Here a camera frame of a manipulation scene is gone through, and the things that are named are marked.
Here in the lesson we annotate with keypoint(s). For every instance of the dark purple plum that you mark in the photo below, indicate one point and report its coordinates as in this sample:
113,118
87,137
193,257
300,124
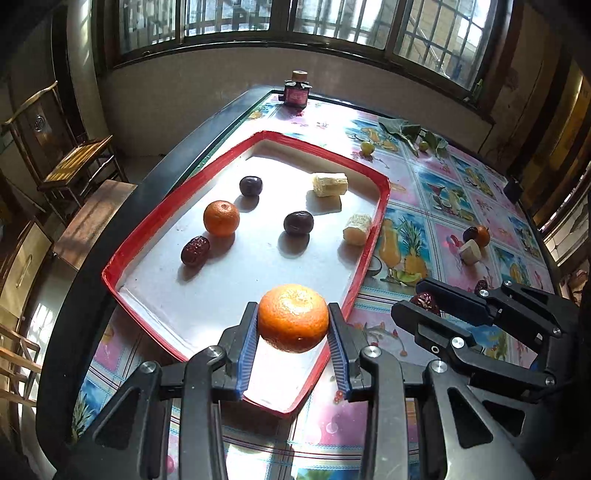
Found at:
469,233
250,185
298,223

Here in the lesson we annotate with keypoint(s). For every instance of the orange mandarin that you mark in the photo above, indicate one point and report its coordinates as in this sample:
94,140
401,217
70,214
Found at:
293,318
221,218
484,235

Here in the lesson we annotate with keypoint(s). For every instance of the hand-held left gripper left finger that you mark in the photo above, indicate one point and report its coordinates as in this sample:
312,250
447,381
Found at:
244,355

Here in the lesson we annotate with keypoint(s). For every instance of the dark red bottle-shaped device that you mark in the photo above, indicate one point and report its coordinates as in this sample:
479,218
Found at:
295,93

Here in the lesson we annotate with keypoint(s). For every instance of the pale yellow banana piece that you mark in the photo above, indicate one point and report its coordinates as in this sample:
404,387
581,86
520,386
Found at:
329,184
471,252
358,228

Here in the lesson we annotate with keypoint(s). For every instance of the arched glass door panel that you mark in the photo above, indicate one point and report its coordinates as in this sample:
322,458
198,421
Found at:
567,230

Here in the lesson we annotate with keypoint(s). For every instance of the barred window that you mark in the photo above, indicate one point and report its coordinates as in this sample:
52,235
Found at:
397,27

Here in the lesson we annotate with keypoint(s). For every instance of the black framed table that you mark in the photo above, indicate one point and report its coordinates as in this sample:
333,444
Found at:
78,314

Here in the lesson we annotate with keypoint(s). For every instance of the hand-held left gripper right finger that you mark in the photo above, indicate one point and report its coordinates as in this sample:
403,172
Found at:
340,355

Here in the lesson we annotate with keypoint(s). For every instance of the brown wooden side table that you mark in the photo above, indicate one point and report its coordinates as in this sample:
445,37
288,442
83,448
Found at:
92,217

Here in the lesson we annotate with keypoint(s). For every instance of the small green round fruit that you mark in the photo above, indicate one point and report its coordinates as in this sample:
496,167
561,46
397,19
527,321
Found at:
367,147
422,146

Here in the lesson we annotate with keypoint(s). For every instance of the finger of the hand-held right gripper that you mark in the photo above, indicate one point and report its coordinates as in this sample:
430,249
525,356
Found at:
461,300
429,327

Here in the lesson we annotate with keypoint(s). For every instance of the light wooden chair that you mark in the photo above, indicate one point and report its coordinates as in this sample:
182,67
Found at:
18,357

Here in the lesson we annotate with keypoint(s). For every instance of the red rimmed white tray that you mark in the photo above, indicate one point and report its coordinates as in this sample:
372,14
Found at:
184,300

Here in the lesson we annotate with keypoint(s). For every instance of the black cylindrical device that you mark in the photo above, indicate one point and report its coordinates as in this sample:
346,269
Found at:
512,189

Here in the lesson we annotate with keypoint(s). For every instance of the wooden armchair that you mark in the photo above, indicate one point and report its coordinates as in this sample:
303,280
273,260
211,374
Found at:
69,154

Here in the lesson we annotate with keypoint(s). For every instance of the red dried date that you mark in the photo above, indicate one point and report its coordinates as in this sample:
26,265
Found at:
425,302
481,285
195,250

